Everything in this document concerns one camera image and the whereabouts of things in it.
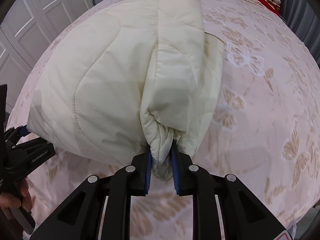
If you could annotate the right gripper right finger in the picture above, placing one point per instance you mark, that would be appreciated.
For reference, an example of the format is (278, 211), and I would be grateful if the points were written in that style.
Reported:
(223, 207)

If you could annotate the cream quilted zip jacket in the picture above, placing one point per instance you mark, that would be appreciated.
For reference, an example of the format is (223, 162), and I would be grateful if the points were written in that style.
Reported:
(138, 74)

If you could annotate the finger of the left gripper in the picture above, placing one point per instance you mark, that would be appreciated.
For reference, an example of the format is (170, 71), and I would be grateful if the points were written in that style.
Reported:
(13, 135)

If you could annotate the white panelled wardrobe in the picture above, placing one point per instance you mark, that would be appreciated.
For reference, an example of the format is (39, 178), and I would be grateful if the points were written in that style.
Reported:
(27, 30)

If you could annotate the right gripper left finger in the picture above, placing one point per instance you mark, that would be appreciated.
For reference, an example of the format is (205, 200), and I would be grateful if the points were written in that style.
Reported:
(99, 208)

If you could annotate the person's left hand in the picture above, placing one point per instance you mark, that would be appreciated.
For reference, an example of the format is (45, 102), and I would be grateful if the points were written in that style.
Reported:
(8, 200)

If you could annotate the grey window curtain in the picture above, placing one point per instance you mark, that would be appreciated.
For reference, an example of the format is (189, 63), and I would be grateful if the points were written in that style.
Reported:
(302, 20)

